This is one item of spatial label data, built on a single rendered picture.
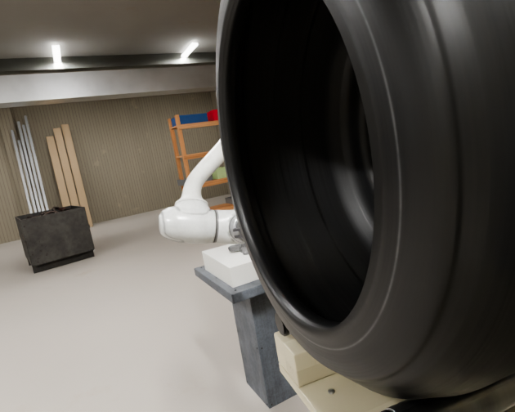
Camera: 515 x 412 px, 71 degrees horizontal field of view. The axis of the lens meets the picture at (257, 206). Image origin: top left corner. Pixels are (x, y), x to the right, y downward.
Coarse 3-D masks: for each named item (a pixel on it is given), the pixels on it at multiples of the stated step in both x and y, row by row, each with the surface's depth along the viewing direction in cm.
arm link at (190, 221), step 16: (208, 160) 118; (192, 176) 114; (208, 176) 118; (192, 192) 111; (176, 208) 106; (192, 208) 106; (208, 208) 109; (160, 224) 105; (176, 224) 104; (192, 224) 105; (208, 224) 106; (176, 240) 108; (192, 240) 107; (208, 240) 109
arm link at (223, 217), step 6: (216, 210) 111; (222, 210) 112; (228, 210) 112; (234, 210) 111; (216, 216) 109; (222, 216) 109; (228, 216) 109; (222, 222) 108; (228, 222) 108; (216, 228) 108; (222, 228) 108; (228, 228) 108; (216, 234) 108; (222, 234) 108; (228, 234) 108; (216, 240) 109; (222, 240) 110; (228, 240) 109; (234, 240) 109
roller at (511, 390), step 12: (492, 384) 38; (504, 384) 38; (456, 396) 37; (468, 396) 37; (480, 396) 37; (492, 396) 37; (504, 396) 37; (396, 408) 36; (408, 408) 36; (420, 408) 36; (432, 408) 36; (444, 408) 36; (456, 408) 36; (468, 408) 36; (480, 408) 36; (492, 408) 37; (504, 408) 37
